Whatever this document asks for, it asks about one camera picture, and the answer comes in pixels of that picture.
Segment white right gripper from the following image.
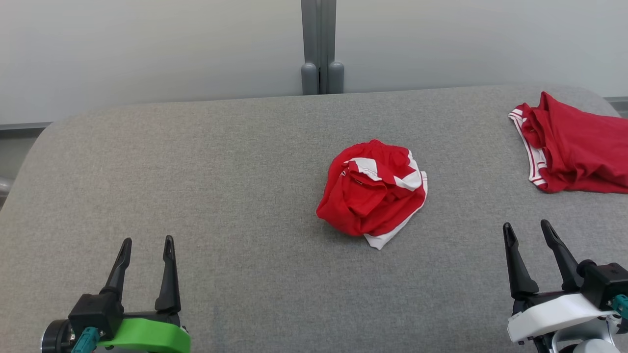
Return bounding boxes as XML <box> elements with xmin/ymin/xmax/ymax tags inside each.
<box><xmin>502</xmin><ymin>219</ymin><xmax>617</xmax><ymax>344</ymax></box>

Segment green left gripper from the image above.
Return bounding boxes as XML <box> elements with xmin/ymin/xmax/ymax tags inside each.
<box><xmin>97</xmin><ymin>235</ymin><xmax>191</xmax><ymax>353</ymax></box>

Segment red Bulls 23 jersey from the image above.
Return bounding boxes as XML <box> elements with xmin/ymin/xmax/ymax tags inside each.
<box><xmin>508</xmin><ymin>91</ymin><xmax>628</xmax><ymax>194</ymax></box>

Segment red white-striped shorts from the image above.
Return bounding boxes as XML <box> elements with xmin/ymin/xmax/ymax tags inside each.
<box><xmin>316</xmin><ymin>140</ymin><xmax>428</xmax><ymax>251</ymax></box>

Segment grey double-foot partition post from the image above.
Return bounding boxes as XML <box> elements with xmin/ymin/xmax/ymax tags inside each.
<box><xmin>300</xmin><ymin>0</ymin><xmax>345</xmax><ymax>95</ymax></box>

